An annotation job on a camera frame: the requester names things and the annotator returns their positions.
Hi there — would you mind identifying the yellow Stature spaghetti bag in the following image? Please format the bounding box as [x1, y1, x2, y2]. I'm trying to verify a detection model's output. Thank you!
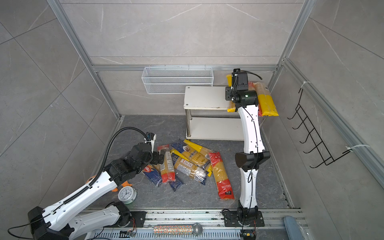
[225, 74, 236, 113]

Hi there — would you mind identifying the red white label spaghetti bag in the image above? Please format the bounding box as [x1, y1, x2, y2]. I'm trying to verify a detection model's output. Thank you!
[157, 145, 176, 183]

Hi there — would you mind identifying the yellow clear spaghetti bag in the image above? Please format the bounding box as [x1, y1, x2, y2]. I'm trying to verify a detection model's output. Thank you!
[254, 82, 279, 117]

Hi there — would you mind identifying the red end long spaghetti bag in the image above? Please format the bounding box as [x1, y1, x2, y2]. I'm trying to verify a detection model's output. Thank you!
[209, 152, 235, 200]

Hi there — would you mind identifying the red horizontal spaghetti bag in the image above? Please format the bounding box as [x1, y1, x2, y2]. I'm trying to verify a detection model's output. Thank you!
[248, 82, 263, 117]

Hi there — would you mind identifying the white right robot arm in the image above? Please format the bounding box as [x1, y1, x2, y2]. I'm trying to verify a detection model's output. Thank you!
[226, 69, 270, 226]

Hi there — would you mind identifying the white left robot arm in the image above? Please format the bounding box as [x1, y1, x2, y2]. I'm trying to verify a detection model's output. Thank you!
[27, 127, 164, 240]

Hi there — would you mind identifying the white two-tier shelf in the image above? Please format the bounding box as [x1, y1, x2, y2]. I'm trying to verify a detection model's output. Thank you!
[184, 86, 244, 141]

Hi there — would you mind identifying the dark blue clear pasta bag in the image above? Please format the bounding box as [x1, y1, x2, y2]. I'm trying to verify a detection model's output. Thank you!
[171, 154, 208, 186]

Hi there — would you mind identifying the blue Barilla spaghetti box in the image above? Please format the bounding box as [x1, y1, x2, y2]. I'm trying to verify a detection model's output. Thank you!
[142, 164, 163, 187]

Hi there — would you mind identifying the orange plush toy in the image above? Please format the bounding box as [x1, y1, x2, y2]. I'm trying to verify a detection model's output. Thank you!
[85, 176, 133, 192]

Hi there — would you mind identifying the white alarm clock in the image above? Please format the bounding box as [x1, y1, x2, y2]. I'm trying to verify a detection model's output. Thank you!
[118, 186, 137, 205]

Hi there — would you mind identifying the blue clear spaghetti bag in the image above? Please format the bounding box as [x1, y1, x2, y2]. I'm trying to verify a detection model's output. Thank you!
[169, 176, 183, 192]

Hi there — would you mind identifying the blue yellow Ankara spaghetti bag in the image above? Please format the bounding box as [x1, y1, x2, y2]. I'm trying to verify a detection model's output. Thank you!
[171, 142, 212, 173]

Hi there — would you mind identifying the yellow end spaghetti bag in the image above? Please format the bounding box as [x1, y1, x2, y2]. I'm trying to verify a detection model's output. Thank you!
[184, 140, 214, 159]

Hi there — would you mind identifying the light blue object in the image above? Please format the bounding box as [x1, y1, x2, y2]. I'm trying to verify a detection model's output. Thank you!
[284, 216, 305, 240]

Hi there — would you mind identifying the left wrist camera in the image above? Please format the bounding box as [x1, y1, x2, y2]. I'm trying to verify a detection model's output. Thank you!
[146, 132, 157, 152]

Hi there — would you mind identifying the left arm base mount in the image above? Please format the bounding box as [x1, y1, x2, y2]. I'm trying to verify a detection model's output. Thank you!
[117, 211, 147, 228]

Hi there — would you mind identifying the white wire mesh basket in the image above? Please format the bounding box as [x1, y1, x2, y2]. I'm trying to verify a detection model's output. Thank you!
[142, 66, 214, 95]

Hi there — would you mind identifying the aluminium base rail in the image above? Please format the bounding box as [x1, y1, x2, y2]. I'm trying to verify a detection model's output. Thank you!
[84, 209, 313, 240]

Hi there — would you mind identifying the black wire hook rack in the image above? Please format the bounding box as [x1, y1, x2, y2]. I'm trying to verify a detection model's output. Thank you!
[287, 89, 353, 169]

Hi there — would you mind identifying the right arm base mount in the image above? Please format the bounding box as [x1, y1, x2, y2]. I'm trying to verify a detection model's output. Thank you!
[221, 209, 265, 227]

